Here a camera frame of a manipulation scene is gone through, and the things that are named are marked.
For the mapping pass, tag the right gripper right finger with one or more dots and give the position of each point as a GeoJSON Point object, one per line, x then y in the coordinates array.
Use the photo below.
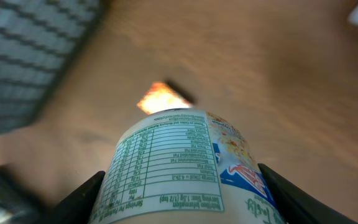
{"type": "Point", "coordinates": [295, 205]}

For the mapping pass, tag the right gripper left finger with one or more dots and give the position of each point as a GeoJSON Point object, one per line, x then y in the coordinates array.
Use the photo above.
{"type": "Point", "coordinates": [76, 208]}

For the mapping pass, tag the green lid jar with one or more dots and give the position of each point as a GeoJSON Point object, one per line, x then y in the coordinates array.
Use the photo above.
{"type": "Point", "coordinates": [184, 166]}

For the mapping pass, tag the orange small box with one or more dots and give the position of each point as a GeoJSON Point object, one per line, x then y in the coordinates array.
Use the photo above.
{"type": "Point", "coordinates": [166, 95]}

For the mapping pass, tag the grey plastic basket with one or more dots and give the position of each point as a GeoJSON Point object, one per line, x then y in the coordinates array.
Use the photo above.
{"type": "Point", "coordinates": [39, 39]}

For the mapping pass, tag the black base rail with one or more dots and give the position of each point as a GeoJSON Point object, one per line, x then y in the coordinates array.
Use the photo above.
{"type": "Point", "coordinates": [17, 204]}

